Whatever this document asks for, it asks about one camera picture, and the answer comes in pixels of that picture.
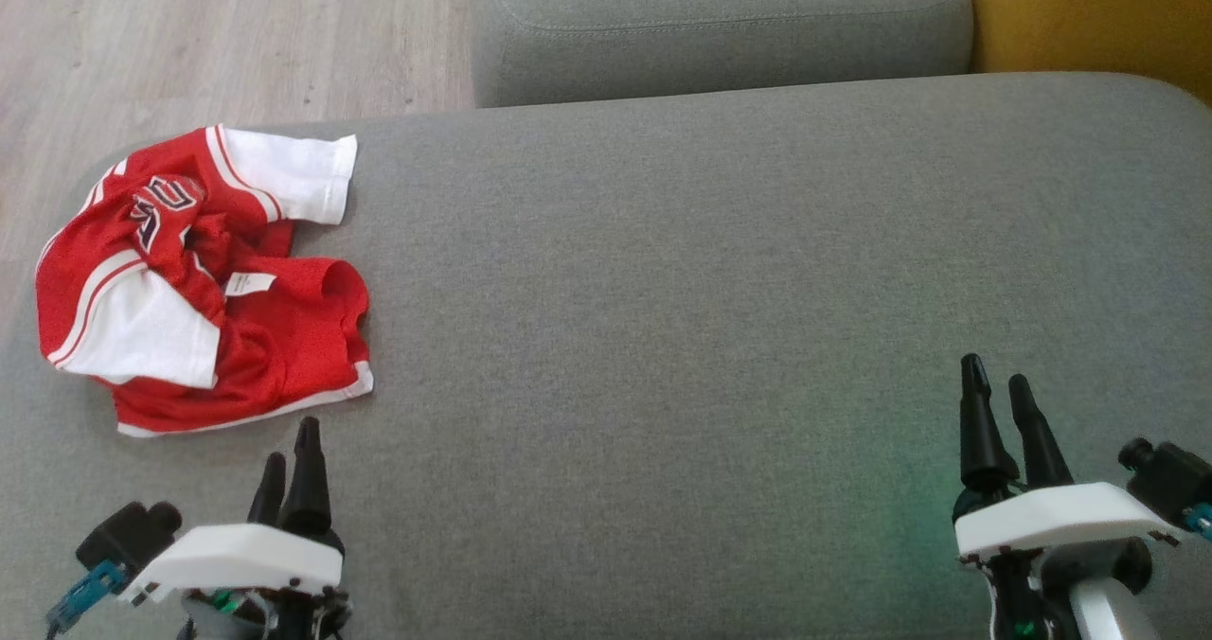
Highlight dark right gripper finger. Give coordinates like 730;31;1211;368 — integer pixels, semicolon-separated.
1007;373;1076;489
959;354;1019;494

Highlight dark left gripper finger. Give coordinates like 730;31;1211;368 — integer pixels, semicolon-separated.
248;452;287;528
281;418;332;537

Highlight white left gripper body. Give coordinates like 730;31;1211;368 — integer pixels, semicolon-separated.
118;524;353;640

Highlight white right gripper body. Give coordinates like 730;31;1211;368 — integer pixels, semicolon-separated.
952;482;1180;622

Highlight red mesh shorts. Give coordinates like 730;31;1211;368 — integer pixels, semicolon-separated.
114;228;375;437

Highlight red jersey with white sleeves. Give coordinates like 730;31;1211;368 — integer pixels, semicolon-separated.
36;124;359;390

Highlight large grey sofa seat cushion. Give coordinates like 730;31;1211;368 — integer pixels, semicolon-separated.
0;72;1212;640

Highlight wide yellow sofa backrest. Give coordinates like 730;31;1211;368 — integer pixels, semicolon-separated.
961;0;1212;106

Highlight small grey sofa seat cushion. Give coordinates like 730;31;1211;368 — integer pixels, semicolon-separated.
472;0;976;109

